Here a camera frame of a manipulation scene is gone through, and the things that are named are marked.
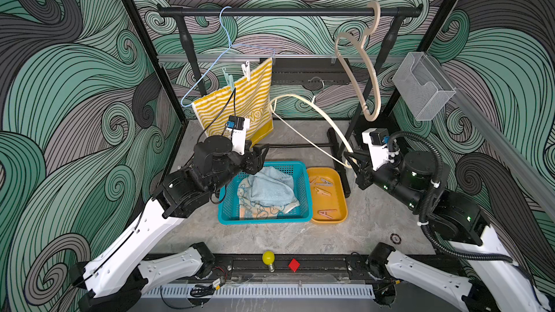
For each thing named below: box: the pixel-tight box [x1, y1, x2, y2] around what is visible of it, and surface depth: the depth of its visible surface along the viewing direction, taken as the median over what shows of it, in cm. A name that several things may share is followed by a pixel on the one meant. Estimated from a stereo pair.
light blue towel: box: [247, 166, 300, 208], surface depth 85 cm
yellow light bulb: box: [261, 249, 276, 273], surface depth 75 cm
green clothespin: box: [221, 66, 235, 92], surface depth 66 cm
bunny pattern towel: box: [237, 176, 301, 220], surface depth 85 cm
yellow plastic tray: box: [307, 166, 349, 225], surface depth 89 cm
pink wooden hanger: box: [335, 1, 382, 123], surface depth 54 cm
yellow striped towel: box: [191, 57, 274, 146], surface depth 74 cm
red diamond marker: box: [288, 257, 301, 273], surface depth 74 cm
